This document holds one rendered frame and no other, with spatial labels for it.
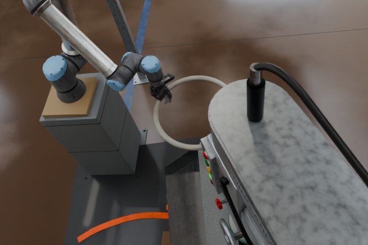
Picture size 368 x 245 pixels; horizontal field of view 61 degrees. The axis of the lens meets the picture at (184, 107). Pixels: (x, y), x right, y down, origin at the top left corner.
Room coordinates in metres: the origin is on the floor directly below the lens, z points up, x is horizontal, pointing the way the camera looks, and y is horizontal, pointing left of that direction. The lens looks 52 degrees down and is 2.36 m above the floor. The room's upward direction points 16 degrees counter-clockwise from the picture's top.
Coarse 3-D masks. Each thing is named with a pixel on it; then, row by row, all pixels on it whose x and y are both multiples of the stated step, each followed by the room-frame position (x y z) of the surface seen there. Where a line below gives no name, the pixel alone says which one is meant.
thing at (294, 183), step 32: (224, 96) 0.51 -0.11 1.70; (288, 96) 0.45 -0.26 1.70; (224, 128) 0.41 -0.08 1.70; (256, 128) 0.39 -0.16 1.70; (288, 128) 0.36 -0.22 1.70; (224, 160) 0.37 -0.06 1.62; (256, 160) 0.31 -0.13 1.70; (288, 160) 0.29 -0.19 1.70; (320, 160) 0.27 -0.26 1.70; (256, 192) 0.24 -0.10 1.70; (288, 192) 0.22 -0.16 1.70; (320, 192) 0.20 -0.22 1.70; (352, 192) 0.18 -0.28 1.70; (256, 224) 0.20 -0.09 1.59; (288, 224) 0.16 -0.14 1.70; (320, 224) 0.14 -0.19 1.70; (352, 224) 0.13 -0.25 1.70
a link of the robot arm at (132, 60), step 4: (128, 52) 1.32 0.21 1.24; (132, 52) 1.32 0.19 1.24; (124, 56) 1.30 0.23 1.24; (128, 56) 1.29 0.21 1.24; (132, 56) 1.28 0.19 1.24; (136, 56) 1.27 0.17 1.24; (140, 56) 1.27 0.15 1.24; (144, 56) 1.27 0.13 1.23; (124, 60) 1.28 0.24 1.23; (128, 60) 1.26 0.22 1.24; (132, 60) 1.26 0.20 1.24; (136, 60) 1.25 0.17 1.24; (140, 60) 1.24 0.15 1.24; (124, 64) 1.24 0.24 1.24; (128, 64) 1.24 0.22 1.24; (132, 64) 1.24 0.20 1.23; (136, 64) 1.23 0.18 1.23; (132, 68) 1.22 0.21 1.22; (136, 68) 1.22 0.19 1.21; (136, 72) 1.23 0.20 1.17
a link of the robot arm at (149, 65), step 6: (144, 60) 1.22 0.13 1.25; (150, 60) 1.21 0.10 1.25; (156, 60) 1.20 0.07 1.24; (144, 66) 1.18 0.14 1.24; (150, 66) 1.17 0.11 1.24; (156, 66) 1.17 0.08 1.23; (144, 72) 1.19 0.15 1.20; (150, 72) 1.16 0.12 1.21; (156, 72) 1.17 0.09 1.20; (162, 72) 1.20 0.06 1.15; (150, 78) 1.17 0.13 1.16; (156, 78) 1.17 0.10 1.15
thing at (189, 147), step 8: (176, 80) 1.29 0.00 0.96; (184, 80) 1.28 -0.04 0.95; (192, 80) 1.27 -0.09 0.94; (208, 80) 1.24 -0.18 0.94; (216, 80) 1.21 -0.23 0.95; (168, 88) 1.25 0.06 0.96; (160, 128) 1.00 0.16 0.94; (168, 136) 0.94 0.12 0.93; (176, 144) 0.88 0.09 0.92; (184, 144) 0.87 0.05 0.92; (200, 144) 0.84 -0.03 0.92
